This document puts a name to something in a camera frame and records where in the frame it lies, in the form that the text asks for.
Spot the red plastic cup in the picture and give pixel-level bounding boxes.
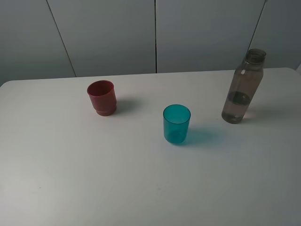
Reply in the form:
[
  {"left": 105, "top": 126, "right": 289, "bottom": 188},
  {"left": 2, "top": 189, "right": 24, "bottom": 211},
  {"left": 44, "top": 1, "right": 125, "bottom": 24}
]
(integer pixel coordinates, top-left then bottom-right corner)
[{"left": 87, "top": 80, "right": 117, "bottom": 116}]

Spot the smoky translucent water bottle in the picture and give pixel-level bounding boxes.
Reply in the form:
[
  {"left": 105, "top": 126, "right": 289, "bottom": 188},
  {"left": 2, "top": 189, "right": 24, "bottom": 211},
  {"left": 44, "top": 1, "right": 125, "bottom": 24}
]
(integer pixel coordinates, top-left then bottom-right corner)
[{"left": 222, "top": 48, "right": 266, "bottom": 124}]

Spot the teal translucent plastic cup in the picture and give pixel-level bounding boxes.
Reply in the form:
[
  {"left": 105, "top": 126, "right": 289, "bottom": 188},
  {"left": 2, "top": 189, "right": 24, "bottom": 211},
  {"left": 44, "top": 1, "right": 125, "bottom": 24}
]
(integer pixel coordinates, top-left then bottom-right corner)
[{"left": 163, "top": 104, "right": 191, "bottom": 144}]

